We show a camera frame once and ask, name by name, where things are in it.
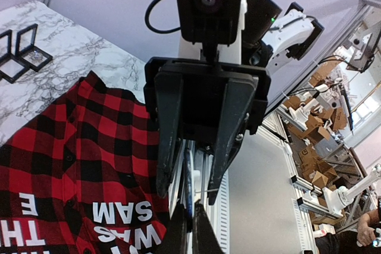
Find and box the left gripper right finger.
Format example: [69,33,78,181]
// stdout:
[192,202,224,254]

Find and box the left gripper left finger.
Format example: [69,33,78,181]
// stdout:
[159,202,188,254]

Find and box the black display box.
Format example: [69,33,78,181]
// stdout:
[15,23,53,72]
[1,29,29,84]

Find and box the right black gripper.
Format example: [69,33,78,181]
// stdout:
[143,57,271,205]

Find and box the black display box middle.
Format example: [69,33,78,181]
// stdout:
[1,29,29,84]

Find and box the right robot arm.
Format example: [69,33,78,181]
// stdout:
[144,0,323,205]

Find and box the red black plaid shirt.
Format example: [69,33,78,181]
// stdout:
[1,72,169,253]

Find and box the aluminium front rail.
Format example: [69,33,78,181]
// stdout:
[168,140,230,253]

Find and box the blue round badge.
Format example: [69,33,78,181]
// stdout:
[183,140,195,233]

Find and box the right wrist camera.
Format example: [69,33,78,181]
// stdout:
[177,0,241,64]

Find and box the black display box right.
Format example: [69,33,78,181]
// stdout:
[15,23,53,72]

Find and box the cardboard box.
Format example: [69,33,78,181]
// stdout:
[283,59,353,187]

